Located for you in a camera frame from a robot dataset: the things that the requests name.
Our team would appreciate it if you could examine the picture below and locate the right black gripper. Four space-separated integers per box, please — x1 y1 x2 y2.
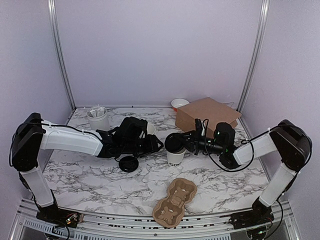
175 128 225 155

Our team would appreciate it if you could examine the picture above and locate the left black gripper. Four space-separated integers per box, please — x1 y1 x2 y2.
122 134 164 158

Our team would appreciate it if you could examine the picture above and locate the stack of white paper cups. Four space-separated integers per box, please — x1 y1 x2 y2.
146 123 156 135

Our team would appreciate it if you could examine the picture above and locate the black plastic cup lid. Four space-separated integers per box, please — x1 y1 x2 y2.
118 156 139 173

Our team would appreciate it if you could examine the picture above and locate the brown paper bag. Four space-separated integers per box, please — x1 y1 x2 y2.
175 97 242 134

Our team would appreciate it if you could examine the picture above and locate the single white paper cup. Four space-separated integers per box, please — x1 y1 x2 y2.
166 148 186 167

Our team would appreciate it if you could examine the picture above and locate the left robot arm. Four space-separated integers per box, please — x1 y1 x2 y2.
9 112 164 228

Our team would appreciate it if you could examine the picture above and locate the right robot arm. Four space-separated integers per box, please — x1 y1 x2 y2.
181 119 313 229

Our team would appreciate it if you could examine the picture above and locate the white canister with stirrers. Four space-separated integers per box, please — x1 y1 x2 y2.
87 105 110 131

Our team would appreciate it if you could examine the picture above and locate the orange bowl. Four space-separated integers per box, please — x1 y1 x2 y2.
171 98 190 112

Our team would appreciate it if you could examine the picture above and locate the brown cardboard cup carrier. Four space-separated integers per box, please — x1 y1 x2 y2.
152 178 197 228

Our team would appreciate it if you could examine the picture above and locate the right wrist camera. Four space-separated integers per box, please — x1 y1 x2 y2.
195 118 208 137

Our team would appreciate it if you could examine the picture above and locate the aluminium front rail base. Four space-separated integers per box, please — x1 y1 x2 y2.
8 199 302 240

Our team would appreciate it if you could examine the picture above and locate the right aluminium frame post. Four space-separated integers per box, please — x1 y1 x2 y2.
237 0 270 113

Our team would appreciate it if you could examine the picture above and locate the aluminium frame post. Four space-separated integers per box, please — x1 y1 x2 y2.
237 0 270 113
47 0 76 111

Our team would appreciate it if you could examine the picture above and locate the left aluminium frame post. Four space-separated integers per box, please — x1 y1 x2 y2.
47 0 76 111

